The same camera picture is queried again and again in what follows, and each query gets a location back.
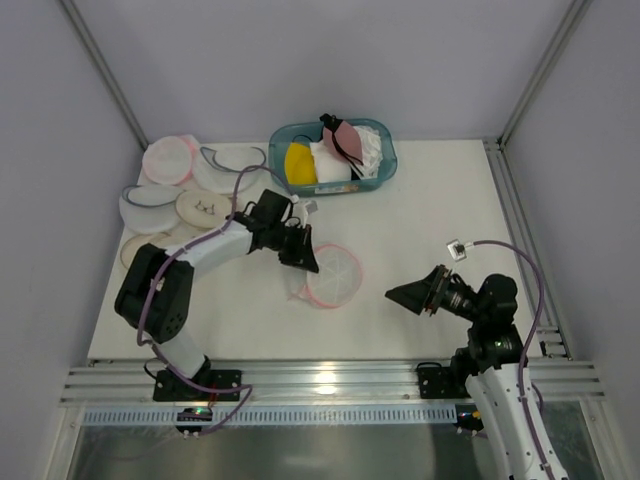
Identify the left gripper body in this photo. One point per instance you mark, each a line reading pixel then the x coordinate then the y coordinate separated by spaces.
pixel 294 242

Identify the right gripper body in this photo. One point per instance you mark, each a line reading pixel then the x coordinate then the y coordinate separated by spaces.
pixel 436 291

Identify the pink-trimmed mesh laundry bag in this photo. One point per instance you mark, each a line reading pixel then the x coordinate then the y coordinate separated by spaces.
pixel 337 282

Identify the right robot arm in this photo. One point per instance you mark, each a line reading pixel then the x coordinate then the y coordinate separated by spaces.
pixel 491 370

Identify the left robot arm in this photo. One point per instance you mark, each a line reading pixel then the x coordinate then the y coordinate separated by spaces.
pixel 155 295

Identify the yellow bra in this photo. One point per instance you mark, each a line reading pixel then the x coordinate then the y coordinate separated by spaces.
pixel 299 165

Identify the beige laundry bag upper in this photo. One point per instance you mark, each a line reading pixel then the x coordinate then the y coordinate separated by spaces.
pixel 202 209

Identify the beige laundry bag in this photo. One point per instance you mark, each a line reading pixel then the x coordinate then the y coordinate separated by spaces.
pixel 202 209
pixel 161 240

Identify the grey-trimmed open laundry bag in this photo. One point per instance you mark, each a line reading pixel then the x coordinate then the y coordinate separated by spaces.
pixel 217 168

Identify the beige laundry bag lower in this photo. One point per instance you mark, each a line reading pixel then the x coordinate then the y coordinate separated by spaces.
pixel 161 240

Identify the pink and black bra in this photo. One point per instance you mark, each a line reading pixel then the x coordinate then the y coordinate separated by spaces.
pixel 341 138

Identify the white lace bra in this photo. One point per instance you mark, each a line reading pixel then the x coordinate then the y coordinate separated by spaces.
pixel 371 148

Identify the grey-trimmed folded laundry bag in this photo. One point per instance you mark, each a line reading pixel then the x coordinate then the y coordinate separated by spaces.
pixel 149 209

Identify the pink-trimmed laundry bag stack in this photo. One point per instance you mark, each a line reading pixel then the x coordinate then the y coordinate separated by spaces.
pixel 169 160

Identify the teal plastic basket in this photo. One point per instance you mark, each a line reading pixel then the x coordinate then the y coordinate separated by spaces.
pixel 306 133

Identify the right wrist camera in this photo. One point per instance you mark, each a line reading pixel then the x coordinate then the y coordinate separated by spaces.
pixel 459 250

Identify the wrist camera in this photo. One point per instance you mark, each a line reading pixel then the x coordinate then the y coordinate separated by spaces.
pixel 459 250
pixel 307 207

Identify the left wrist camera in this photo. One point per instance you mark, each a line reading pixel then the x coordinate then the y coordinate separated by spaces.
pixel 307 207

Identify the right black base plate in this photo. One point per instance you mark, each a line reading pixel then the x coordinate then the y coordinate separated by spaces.
pixel 436 381

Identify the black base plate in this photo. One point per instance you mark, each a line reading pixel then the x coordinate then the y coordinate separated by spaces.
pixel 169 388
pixel 436 381

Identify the right aluminium side rail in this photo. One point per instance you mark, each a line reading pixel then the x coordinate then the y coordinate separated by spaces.
pixel 551 336

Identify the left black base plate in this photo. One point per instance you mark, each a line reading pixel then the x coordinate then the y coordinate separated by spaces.
pixel 169 388

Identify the aluminium front rail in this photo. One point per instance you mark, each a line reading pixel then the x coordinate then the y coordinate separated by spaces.
pixel 317 382

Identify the slotted cable duct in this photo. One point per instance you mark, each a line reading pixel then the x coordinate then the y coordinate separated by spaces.
pixel 270 415

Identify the right aluminium corner post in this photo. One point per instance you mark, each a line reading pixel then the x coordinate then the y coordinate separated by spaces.
pixel 551 55

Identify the aluminium corner post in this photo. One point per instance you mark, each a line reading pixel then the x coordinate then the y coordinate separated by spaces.
pixel 551 55
pixel 89 44

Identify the left aluminium corner post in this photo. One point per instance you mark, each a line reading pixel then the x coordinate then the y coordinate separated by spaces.
pixel 89 44

